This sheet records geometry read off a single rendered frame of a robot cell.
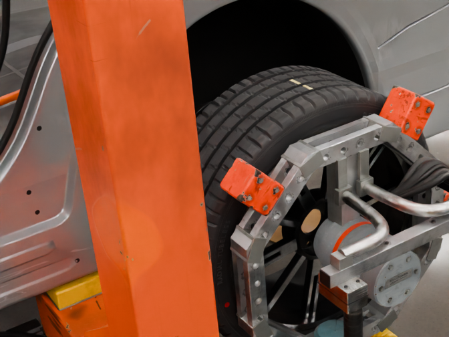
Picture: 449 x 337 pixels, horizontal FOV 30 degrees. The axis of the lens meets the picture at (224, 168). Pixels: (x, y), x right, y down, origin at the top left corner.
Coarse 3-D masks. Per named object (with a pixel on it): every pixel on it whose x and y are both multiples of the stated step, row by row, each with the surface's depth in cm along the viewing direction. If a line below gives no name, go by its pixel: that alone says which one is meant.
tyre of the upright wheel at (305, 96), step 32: (224, 96) 185; (256, 96) 180; (288, 96) 177; (320, 96) 175; (352, 96) 178; (384, 96) 185; (224, 128) 178; (256, 128) 172; (288, 128) 171; (320, 128) 176; (224, 160) 173; (256, 160) 170; (224, 192) 169; (224, 224) 171; (224, 256) 175; (224, 288) 178; (224, 320) 182
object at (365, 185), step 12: (360, 156) 173; (360, 168) 174; (360, 180) 175; (372, 180) 176; (360, 192) 175; (372, 192) 173; (384, 192) 171; (396, 204) 168; (408, 204) 167; (420, 204) 166; (432, 204) 166; (444, 204) 165; (420, 216) 166; (432, 216) 165
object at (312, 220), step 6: (312, 210) 359; (318, 210) 359; (312, 216) 355; (318, 216) 355; (306, 222) 351; (312, 222) 351; (318, 222) 351; (306, 228) 347; (312, 228) 347; (276, 234) 345; (270, 240) 341; (276, 240) 341
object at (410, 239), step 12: (444, 216) 167; (420, 228) 164; (432, 228) 164; (444, 228) 166; (396, 240) 161; (408, 240) 161; (420, 240) 163; (372, 252) 158; (384, 252) 159; (396, 252) 161; (360, 264) 156; (372, 264) 158; (324, 276) 154; (336, 276) 154; (348, 276) 156
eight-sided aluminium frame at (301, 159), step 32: (352, 128) 175; (384, 128) 174; (288, 160) 168; (320, 160) 167; (288, 192) 166; (256, 224) 167; (416, 224) 198; (256, 256) 167; (256, 288) 171; (256, 320) 175; (384, 320) 198
